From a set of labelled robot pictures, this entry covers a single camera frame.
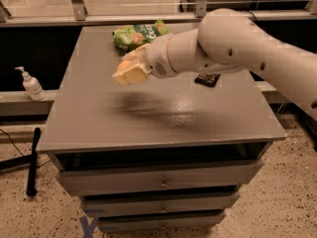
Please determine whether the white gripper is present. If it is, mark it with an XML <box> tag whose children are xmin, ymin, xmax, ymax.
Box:
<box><xmin>112</xmin><ymin>34</ymin><xmax>177</xmax><ymax>85</ymax></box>

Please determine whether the orange fruit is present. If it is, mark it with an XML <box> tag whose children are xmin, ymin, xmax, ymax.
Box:
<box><xmin>117</xmin><ymin>60</ymin><xmax>131</xmax><ymax>71</ymax></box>

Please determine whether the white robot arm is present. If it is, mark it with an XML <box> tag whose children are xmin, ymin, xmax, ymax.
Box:
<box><xmin>112</xmin><ymin>9</ymin><xmax>317</xmax><ymax>119</ymax></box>

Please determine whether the green rice chip bag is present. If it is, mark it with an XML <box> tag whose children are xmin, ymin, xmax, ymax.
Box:
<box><xmin>112</xmin><ymin>19</ymin><xmax>170</xmax><ymax>51</ymax></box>

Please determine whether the black snack bar wrapper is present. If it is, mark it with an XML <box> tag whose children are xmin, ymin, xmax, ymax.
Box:
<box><xmin>194</xmin><ymin>73</ymin><xmax>220</xmax><ymax>87</ymax></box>

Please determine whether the grey drawer cabinet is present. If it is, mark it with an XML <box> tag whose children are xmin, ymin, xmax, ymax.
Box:
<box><xmin>36</xmin><ymin>21</ymin><xmax>287</xmax><ymax>234</ymax></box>

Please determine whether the white pump soap bottle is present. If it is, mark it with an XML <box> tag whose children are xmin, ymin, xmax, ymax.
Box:
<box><xmin>16</xmin><ymin>66</ymin><xmax>46</xmax><ymax>101</ymax></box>

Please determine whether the top grey drawer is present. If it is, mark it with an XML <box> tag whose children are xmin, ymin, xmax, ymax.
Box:
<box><xmin>56</xmin><ymin>159</ymin><xmax>264</xmax><ymax>196</ymax></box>

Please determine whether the grey drawer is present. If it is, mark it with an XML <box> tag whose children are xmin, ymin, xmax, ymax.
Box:
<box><xmin>81</xmin><ymin>192</ymin><xmax>240</xmax><ymax>217</ymax></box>
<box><xmin>97</xmin><ymin>210</ymin><xmax>225</xmax><ymax>233</ymax></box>
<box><xmin>56</xmin><ymin>159</ymin><xmax>264</xmax><ymax>196</ymax></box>

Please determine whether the middle grey drawer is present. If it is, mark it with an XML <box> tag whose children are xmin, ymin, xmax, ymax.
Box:
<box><xmin>81</xmin><ymin>192</ymin><xmax>240</xmax><ymax>217</ymax></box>

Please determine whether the bottom grey drawer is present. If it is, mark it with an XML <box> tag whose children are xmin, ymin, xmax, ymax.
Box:
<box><xmin>97</xmin><ymin>210</ymin><xmax>225</xmax><ymax>233</ymax></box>

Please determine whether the black stand leg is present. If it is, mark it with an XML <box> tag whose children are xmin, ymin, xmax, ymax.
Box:
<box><xmin>26</xmin><ymin>128</ymin><xmax>41</xmax><ymax>196</ymax></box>

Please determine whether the black cable on floor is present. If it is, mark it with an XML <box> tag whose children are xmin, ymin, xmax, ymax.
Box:
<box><xmin>0</xmin><ymin>128</ymin><xmax>26</xmax><ymax>158</ymax></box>

